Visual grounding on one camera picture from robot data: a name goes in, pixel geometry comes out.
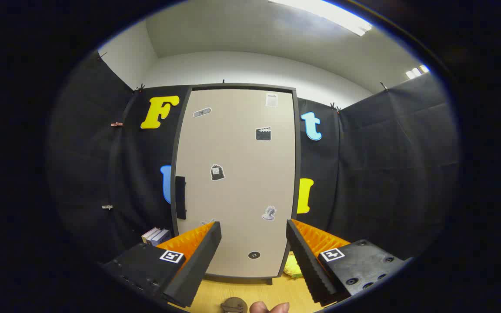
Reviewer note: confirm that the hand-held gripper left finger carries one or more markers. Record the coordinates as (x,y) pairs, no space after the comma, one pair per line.
(202,256)

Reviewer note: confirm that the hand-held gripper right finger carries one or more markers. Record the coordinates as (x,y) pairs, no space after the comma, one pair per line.
(309,261)

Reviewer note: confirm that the brown fuzzy shoe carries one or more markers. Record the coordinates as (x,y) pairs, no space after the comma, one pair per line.
(233,304)

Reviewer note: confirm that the grey shoe cabinet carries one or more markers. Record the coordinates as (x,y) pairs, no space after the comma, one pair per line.
(297,174)

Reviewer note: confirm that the yellow plush toy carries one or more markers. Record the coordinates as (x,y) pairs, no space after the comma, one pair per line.
(293,267)

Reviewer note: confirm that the blue cover book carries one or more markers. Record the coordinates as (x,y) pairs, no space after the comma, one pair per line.
(162,237)

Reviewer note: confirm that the white spine book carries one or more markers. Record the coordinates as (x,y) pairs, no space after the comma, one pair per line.
(148,234)

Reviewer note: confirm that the black backdrop cloth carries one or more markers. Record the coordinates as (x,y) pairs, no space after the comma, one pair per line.
(385,174)

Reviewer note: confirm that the small ceiling light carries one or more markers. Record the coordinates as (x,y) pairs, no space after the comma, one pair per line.
(416,71)

